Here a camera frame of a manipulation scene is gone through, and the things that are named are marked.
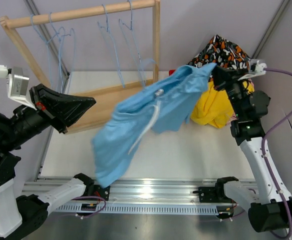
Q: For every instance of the yellow shorts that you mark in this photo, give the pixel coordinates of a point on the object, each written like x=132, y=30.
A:
x=213, y=108

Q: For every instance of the light blue wire hanger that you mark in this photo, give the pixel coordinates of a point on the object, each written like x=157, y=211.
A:
x=43, y=42

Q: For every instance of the light blue shorts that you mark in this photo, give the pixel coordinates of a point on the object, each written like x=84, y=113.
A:
x=160, y=107

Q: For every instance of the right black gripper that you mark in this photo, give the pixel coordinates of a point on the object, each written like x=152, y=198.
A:
x=223, y=78

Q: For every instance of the red plastic tray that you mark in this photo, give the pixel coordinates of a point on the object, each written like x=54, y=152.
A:
x=171, y=72

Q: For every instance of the blue hanger of camouflage shorts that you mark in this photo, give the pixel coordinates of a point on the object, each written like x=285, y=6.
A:
x=63, y=35

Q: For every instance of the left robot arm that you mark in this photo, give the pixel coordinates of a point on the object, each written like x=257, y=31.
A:
x=22, y=215

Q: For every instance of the wooden clothes rack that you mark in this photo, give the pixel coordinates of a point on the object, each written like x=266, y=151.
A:
x=98, y=115

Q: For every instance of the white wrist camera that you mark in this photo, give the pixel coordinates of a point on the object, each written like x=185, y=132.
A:
x=256, y=68
x=17, y=84

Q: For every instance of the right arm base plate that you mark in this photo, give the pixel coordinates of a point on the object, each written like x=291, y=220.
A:
x=208, y=194

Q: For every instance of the aluminium mounting rail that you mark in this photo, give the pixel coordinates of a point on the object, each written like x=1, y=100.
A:
x=172, y=197

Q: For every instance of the blue hanger of yellow shorts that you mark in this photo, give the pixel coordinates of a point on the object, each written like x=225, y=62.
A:
x=111, y=45

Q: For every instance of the blue hanger of pink shorts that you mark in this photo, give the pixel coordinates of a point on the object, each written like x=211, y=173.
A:
x=131, y=42

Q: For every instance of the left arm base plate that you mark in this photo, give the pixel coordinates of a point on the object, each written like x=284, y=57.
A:
x=97, y=190

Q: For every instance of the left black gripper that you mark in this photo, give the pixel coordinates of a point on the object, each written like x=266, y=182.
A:
x=60, y=108

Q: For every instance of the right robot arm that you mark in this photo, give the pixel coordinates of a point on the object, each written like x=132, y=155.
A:
x=271, y=208

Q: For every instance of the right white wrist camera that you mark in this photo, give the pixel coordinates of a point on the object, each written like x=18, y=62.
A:
x=256, y=68

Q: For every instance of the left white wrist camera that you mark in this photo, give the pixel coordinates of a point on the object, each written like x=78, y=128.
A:
x=17, y=84

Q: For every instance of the camouflage orange black shorts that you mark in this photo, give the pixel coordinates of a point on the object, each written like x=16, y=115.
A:
x=222, y=52

